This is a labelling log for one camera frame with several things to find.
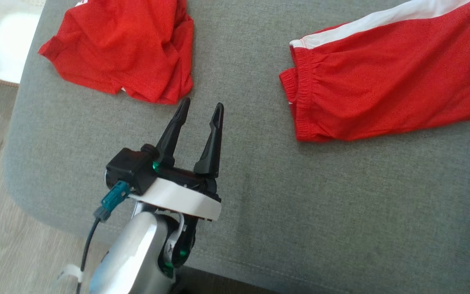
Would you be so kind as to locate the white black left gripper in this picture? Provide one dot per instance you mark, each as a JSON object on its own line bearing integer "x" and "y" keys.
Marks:
{"x": 178, "y": 196}

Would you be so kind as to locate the red jersey number 23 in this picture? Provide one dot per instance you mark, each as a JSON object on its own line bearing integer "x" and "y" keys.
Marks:
{"x": 125, "y": 45}

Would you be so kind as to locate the red shorts with white stripe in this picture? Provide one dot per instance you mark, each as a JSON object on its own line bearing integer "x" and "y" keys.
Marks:
{"x": 382, "y": 81}

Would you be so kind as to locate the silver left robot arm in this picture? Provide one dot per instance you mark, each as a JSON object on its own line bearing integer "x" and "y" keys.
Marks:
{"x": 133, "y": 253}

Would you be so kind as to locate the large grey sofa seat cushion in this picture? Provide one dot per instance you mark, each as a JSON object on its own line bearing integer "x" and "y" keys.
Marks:
{"x": 300, "y": 212}

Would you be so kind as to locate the white rounded basket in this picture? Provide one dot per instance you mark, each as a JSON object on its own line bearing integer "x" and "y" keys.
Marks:
{"x": 2, "y": 41}

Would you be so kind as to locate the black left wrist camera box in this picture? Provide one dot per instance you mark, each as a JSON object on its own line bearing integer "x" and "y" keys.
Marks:
{"x": 131, "y": 167}

